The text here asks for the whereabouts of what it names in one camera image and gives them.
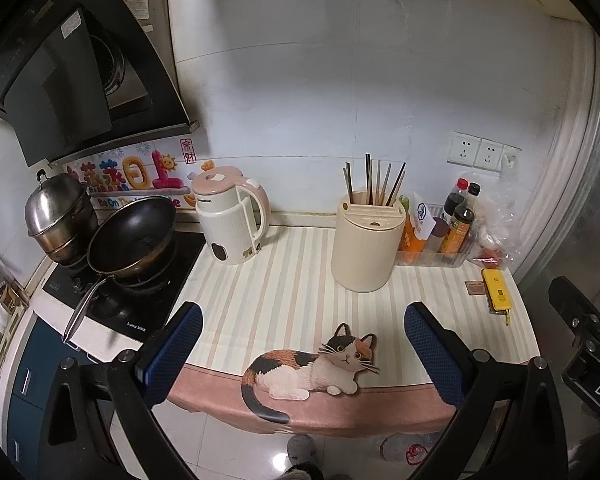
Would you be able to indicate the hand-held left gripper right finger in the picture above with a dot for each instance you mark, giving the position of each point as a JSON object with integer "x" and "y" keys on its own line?
{"x": 430, "y": 345}

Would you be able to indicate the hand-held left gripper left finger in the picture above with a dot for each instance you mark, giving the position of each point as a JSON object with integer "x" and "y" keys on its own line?
{"x": 180, "y": 340}

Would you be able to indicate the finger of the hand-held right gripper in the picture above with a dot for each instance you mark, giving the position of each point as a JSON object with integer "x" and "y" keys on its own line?
{"x": 572, "y": 297}

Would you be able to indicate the cream utensil holder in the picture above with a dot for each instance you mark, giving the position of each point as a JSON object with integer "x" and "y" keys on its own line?
{"x": 365, "y": 250}

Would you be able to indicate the wooden chopstick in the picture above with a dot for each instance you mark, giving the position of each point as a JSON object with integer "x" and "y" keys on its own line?
{"x": 347, "y": 177}
{"x": 372, "y": 182}
{"x": 386, "y": 182}
{"x": 378, "y": 180}
{"x": 400, "y": 186}
{"x": 350, "y": 180}

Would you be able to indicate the black chopstick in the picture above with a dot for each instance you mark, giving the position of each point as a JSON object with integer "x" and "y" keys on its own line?
{"x": 367, "y": 180}
{"x": 396, "y": 184}

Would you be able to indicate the black gas stove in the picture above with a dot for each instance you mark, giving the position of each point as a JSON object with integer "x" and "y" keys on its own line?
{"x": 145, "y": 305}

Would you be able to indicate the brown square card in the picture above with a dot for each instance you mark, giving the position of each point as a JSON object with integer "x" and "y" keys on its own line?
{"x": 476, "y": 288}

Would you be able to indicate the yellow plastic tool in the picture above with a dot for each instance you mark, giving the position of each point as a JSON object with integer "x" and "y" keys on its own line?
{"x": 496, "y": 290}

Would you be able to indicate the clear plastic tray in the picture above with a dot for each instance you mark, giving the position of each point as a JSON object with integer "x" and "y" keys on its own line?
{"x": 430, "y": 259}

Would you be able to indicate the red packet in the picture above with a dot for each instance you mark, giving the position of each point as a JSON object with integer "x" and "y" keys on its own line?
{"x": 490, "y": 256}

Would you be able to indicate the fuzzy slipper red print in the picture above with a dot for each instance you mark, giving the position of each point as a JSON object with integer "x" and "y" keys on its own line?
{"x": 410, "y": 447}

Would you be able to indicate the brown lid jar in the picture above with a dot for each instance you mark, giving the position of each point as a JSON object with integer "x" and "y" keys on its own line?
{"x": 440, "y": 235}

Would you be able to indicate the clear plastic bag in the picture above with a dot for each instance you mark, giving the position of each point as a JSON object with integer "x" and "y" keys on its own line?
{"x": 500, "y": 210}

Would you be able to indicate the orange label bottle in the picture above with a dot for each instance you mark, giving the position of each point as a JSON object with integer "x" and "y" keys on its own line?
{"x": 457, "y": 232}

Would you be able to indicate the striped cat print mat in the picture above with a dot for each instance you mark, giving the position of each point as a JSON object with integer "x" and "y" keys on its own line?
{"x": 280, "y": 280}

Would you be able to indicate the black frying pan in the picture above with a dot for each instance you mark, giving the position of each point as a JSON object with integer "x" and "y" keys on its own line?
{"x": 130, "y": 230}

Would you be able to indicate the orange and white packet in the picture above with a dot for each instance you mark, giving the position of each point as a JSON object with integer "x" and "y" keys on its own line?
{"x": 420, "y": 220}

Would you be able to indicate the cream pink electric kettle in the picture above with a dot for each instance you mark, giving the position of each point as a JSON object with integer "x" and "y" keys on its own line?
{"x": 230, "y": 220}

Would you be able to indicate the yellow green box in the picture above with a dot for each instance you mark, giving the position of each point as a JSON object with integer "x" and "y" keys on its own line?
{"x": 405, "y": 210}

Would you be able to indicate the black cap dark bottle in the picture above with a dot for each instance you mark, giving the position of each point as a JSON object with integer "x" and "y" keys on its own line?
{"x": 473, "y": 195}

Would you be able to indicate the blue cabinet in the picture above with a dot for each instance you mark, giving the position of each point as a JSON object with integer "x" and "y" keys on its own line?
{"x": 35, "y": 345}

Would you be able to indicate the red cap dark bottle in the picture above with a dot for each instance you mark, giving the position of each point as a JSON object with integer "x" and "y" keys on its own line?
{"x": 455, "y": 200}

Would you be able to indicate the grey fuzzy slipper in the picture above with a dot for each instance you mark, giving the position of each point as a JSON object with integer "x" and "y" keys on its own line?
{"x": 302, "y": 452}

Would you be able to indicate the stainless steel steamer pot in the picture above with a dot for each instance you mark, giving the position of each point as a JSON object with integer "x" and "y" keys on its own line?
{"x": 55, "y": 210}

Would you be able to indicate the cluttered storage shelf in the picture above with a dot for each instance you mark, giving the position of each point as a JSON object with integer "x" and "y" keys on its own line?
{"x": 0, "y": 320}

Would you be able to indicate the black range hood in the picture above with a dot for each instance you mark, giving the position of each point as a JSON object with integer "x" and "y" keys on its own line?
{"x": 55, "y": 85}

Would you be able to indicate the grey window frame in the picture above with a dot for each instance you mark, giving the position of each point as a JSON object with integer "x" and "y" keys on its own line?
{"x": 575, "y": 160}

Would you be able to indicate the white wall outlet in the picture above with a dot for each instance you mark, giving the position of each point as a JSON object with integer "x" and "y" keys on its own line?
{"x": 489, "y": 155}
{"x": 510, "y": 160}
{"x": 464, "y": 149}

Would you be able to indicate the colourful wall sticker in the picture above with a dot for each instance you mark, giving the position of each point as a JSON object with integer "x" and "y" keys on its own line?
{"x": 130, "y": 170}

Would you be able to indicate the red seal wall sticker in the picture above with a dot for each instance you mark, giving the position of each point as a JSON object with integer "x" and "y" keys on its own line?
{"x": 186, "y": 150}

